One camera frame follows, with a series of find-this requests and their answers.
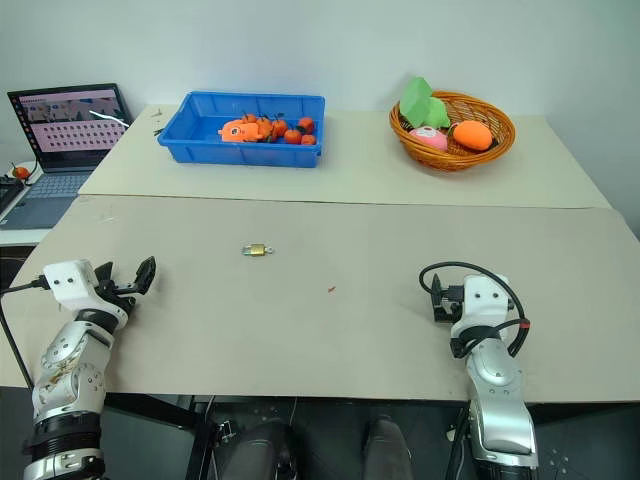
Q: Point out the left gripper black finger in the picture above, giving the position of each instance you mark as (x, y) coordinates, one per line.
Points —
(145, 275)
(105, 274)

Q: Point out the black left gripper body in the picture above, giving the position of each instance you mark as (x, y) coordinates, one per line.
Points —
(117, 293)

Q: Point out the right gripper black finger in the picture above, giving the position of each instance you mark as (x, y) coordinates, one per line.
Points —
(445, 315)
(436, 287)

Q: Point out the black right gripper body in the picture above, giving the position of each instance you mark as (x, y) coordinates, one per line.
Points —
(452, 296)

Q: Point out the small brass padlock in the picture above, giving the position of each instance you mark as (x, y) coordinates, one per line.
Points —
(256, 249)

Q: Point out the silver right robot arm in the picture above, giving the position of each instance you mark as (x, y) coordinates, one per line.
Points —
(500, 400)

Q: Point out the white side desk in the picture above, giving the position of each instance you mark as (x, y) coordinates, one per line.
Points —
(15, 236)

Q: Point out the grey open laptop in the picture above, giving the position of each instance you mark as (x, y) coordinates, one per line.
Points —
(50, 190)

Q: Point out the black electronic device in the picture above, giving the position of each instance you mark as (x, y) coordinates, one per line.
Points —
(9, 192)

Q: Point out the orange wicker basket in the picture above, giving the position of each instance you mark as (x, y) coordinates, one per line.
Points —
(450, 160)

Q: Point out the small orange tangerine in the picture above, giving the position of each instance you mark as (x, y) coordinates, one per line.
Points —
(20, 173)
(264, 126)
(306, 124)
(293, 136)
(309, 140)
(280, 126)
(248, 119)

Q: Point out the pale beige cardboard sheet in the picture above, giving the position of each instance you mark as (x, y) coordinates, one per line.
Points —
(350, 180)

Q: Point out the small dark twig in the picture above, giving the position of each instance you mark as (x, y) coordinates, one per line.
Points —
(158, 132)
(157, 112)

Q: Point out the dark rounded shape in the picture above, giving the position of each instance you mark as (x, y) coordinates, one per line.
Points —
(272, 452)
(387, 450)

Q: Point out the pink round soft toy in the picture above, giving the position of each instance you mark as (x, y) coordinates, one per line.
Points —
(430, 138)

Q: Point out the blue plastic bin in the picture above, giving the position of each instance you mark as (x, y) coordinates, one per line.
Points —
(240, 152)

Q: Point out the orange mango soft toy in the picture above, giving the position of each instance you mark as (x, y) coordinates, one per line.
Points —
(472, 135)

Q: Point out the green foam vegetable toy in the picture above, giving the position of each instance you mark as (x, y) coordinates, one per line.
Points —
(416, 97)
(437, 114)

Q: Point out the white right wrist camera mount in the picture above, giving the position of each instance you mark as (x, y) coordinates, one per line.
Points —
(482, 305)

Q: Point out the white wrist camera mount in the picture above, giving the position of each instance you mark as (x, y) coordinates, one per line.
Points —
(70, 290)
(482, 305)

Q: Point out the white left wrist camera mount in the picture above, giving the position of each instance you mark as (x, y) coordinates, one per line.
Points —
(70, 290)

